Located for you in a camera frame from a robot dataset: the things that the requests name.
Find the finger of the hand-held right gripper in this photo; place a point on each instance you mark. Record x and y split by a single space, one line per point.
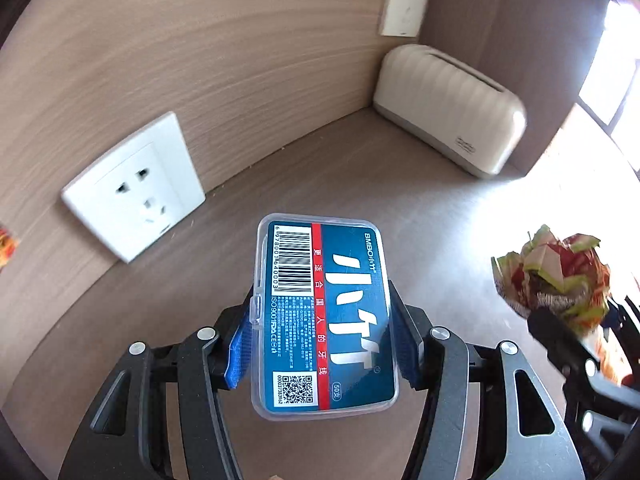
580 370
625 317

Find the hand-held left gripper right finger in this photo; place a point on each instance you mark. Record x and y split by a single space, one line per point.
410 350

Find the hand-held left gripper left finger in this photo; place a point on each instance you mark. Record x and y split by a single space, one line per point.
241 350

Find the green red wrapper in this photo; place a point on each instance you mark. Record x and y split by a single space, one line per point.
555 275

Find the blue label clear plastic box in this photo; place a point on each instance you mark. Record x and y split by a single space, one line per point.
330 320

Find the window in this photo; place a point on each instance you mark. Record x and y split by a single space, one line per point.
612 85

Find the beige ribbed tissue box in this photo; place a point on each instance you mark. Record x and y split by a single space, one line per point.
450 110

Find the white wall socket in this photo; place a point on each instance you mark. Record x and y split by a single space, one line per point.
405 2
140 190

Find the colourful wall poster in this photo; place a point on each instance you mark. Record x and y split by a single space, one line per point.
7 250

